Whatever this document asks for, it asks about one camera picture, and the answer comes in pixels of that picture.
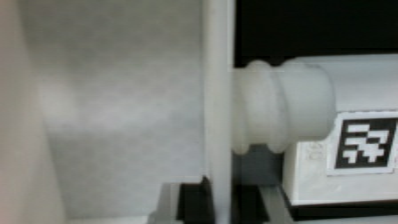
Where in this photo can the white cabinet body box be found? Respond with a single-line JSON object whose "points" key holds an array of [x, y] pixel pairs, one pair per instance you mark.
{"points": [[115, 110]]}

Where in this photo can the white door panel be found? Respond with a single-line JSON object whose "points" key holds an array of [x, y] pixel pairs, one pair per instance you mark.
{"points": [[316, 110]]}

